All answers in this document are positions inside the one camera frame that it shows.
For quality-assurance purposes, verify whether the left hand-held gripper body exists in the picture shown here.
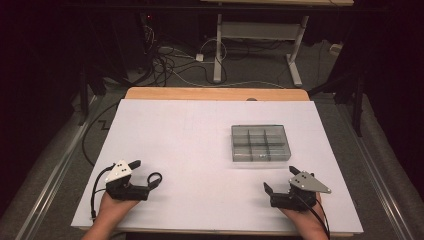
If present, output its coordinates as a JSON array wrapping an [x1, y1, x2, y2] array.
[[105, 159, 151, 202]]

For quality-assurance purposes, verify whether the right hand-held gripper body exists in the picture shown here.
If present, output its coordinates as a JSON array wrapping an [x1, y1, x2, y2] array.
[[269, 171, 332, 212]]

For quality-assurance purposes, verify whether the clear plastic compartment box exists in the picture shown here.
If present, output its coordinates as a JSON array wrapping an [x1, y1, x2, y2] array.
[[230, 124, 292, 163]]

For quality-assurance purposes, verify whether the person's left hand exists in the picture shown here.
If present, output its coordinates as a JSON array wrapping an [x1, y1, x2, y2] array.
[[98, 191, 141, 221]]

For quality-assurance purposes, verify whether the person's right hand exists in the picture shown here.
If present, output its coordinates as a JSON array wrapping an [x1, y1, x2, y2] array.
[[279, 199, 326, 228]]

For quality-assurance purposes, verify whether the white paper sheet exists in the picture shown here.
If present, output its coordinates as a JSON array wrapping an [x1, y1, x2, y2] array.
[[70, 98, 364, 234]]

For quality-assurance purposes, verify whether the black metal stand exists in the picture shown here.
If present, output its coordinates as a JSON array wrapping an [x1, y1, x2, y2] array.
[[308, 66, 365, 138], [77, 63, 132, 127]]

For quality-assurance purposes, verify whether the wooden table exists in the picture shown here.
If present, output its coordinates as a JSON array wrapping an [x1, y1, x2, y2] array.
[[79, 86, 355, 238]]

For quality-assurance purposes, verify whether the long black floor cable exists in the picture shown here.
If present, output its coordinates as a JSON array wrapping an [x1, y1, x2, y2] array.
[[81, 101, 120, 167]]

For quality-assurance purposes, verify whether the metal floor rail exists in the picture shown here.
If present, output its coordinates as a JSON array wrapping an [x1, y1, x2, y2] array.
[[14, 95, 102, 240], [339, 102, 415, 240]]

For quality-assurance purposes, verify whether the black cable bundle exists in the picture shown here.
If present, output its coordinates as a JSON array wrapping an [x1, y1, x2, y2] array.
[[141, 24, 216, 87]]

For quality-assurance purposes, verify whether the long white floor cable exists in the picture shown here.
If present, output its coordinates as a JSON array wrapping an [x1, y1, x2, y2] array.
[[171, 68, 286, 90]]

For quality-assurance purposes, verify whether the white frame desk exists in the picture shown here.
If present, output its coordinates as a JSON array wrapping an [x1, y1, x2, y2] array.
[[199, 0, 355, 88]]

